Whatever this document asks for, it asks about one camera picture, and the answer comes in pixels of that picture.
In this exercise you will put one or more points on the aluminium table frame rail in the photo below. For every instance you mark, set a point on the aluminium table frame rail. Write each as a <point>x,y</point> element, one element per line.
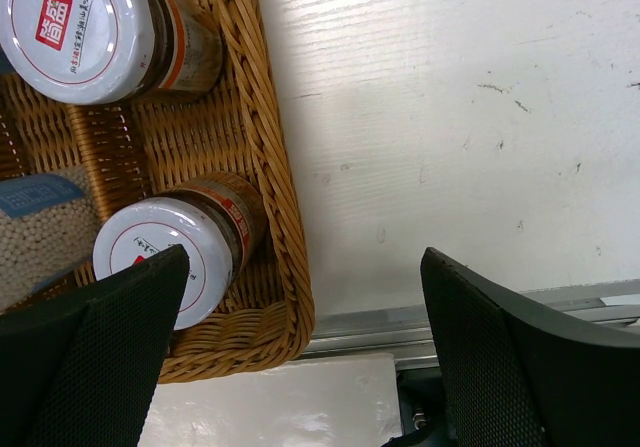
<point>406,335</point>

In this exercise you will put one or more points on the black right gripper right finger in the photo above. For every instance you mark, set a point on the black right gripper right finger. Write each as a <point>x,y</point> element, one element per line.
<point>519,373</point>

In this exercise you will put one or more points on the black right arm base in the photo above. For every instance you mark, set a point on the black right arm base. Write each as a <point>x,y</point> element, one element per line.
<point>424,413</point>

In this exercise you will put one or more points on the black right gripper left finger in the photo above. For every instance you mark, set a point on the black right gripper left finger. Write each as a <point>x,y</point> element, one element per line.
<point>81,369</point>

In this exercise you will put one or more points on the brown wicker basket tray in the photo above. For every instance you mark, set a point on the brown wicker basket tray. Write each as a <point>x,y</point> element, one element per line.
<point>135,149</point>

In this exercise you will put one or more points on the white-lid spice jar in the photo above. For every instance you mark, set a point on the white-lid spice jar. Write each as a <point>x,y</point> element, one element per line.
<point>218,218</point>
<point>97,52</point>

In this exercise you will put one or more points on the silver-lid salt shaker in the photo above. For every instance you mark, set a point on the silver-lid salt shaker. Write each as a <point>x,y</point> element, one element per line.
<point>49,223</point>
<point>6,67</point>

